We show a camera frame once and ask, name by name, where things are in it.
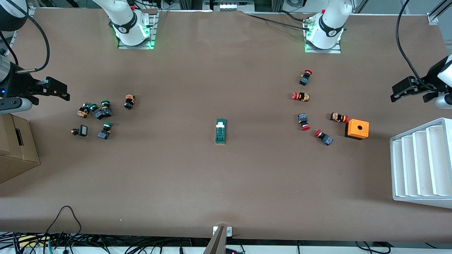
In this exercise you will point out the brown post with metal bracket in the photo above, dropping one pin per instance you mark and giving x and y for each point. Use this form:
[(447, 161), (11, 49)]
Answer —
[(217, 243)]

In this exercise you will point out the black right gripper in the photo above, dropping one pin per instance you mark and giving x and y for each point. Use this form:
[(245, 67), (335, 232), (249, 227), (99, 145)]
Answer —
[(18, 84)]

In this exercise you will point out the green button blue contact block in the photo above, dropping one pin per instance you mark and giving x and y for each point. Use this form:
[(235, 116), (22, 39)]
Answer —
[(97, 113), (104, 133)]

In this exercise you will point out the lit white device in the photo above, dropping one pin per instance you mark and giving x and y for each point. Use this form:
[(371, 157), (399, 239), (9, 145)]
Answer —
[(229, 5)]

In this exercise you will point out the white stepped plastic rack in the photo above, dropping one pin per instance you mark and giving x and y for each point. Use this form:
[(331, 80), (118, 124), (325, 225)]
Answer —
[(420, 165)]

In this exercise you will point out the orange button enclosure box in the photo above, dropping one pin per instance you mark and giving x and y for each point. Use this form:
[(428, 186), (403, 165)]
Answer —
[(357, 128)]

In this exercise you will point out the aluminium frame profile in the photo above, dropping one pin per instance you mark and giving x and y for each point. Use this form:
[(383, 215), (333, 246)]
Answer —
[(438, 12)]

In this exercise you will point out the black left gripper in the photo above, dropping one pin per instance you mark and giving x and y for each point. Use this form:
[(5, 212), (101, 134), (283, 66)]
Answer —
[(431, 78)]

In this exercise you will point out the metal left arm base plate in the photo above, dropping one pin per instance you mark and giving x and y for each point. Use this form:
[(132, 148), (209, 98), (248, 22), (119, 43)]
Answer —
[(337, 49)]

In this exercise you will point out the red button orange contact block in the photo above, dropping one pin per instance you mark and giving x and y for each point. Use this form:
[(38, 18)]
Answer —
[(339, 117), (302, 96)]

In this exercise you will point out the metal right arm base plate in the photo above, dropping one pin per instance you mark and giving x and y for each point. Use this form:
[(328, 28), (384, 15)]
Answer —
[(152, 31)]

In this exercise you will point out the black square push button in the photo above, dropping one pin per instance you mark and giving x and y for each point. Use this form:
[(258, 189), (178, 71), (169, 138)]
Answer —
[(83, 130)]

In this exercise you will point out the green button black body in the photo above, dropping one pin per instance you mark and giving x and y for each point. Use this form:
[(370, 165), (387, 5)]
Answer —
[(106, 111)]

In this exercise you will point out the brown cardboard box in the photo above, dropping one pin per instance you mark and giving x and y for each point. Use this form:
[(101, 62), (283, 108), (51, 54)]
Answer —
[(16, 155)]

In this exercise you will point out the aluminium table edge rail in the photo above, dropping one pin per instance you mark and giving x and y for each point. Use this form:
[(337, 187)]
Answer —
[(13, 37)]

